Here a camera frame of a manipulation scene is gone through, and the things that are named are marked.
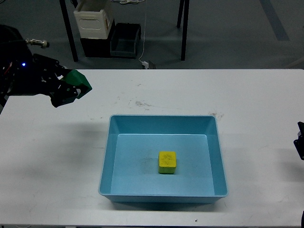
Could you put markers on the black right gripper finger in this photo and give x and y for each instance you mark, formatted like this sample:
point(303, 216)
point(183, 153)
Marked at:
point(299, 142)

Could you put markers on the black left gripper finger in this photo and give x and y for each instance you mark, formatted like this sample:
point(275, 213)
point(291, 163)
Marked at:
point(62, 93)
point(61, 71)

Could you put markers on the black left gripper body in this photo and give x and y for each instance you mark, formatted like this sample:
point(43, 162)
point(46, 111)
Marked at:
point(38, 75)

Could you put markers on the green block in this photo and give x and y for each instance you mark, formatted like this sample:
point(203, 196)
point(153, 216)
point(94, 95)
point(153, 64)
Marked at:
point(79, 81)

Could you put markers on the yellow block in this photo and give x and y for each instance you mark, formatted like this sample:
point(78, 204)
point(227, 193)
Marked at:
point(167, 162)

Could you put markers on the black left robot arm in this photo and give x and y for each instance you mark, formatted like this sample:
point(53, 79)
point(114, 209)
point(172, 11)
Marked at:
point(13, 48)

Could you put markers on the dark brown box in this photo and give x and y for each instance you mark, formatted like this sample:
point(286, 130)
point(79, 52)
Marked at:
point(96, 46)

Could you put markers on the light blue plastic box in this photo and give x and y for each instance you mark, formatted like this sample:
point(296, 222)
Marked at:
point(130, 169)

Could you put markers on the black table leg left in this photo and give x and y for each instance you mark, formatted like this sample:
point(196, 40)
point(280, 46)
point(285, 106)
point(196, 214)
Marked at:
point(69, 32)

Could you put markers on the black table leg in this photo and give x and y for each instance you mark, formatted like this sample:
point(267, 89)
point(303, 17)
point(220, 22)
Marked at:
point(182, 19)
point(69, 32)

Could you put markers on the cream white plastic container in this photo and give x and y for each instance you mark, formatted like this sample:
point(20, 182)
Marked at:
point(94, 18)

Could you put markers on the grey plastic bin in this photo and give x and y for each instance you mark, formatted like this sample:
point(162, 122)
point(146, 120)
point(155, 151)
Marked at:
point(125, 40)

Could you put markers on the black table leg right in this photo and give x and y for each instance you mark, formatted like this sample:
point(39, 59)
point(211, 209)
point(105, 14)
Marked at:
point(182, 19)

